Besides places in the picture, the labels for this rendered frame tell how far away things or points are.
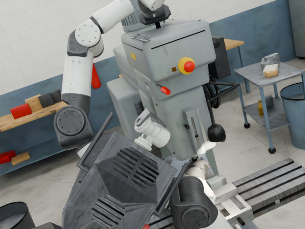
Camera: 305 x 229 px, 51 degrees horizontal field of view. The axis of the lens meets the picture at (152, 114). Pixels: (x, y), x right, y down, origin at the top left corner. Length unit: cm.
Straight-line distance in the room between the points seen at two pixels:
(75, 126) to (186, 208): 40
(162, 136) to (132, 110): 76
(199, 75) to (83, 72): 50
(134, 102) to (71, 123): 87
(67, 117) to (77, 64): 18
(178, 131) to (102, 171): 61
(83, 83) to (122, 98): 77
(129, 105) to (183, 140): 48
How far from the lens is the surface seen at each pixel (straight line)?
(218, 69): 172
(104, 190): 86
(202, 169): 149
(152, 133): 104
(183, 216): 99
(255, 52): 658
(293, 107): 365
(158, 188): 86
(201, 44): 120
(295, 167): 193
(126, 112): 179
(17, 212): 341
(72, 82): 102
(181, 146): 142
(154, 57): 115
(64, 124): 95
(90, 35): 103
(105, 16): 109
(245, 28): 641
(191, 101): 137
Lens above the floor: 204
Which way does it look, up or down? 20 degrees down
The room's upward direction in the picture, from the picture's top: 18 degrees counter-clockwise
